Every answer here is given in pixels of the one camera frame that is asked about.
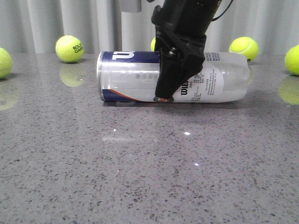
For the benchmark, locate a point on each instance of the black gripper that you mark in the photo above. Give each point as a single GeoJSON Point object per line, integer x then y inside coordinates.
{"type": "Point", "coordinates": [181, 27]}

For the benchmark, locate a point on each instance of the clear Wilson tennis can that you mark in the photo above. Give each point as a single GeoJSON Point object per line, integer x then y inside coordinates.
{"type": "Point", "coordinates": [133, 76]}

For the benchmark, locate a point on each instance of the centre yellow tennis ball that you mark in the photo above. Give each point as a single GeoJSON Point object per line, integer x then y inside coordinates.
{"type": "Point", "coordinates": [152, 44]}

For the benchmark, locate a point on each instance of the Wilson yellow tennis ball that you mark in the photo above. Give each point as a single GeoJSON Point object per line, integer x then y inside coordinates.
{"type": "Point", "coordinates": [245, 46]}

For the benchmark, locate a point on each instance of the Roland Garros tennis ball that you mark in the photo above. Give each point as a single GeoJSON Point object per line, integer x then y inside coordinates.
{"type": "Point", "coordinates": [69, 49]}

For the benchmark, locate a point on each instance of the far right tennis ball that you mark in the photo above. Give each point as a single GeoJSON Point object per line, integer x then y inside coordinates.
{"type": "Point", "coordinates": [292, 60]}

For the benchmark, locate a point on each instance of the far left tennis ball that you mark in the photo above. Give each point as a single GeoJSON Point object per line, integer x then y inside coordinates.
{"type": "Point", "coordinates": [6, 63]}

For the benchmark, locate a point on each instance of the grey pleated curtain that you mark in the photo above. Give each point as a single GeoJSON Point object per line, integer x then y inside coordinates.
{"type": "Point", "coordinates": [34, 26]}

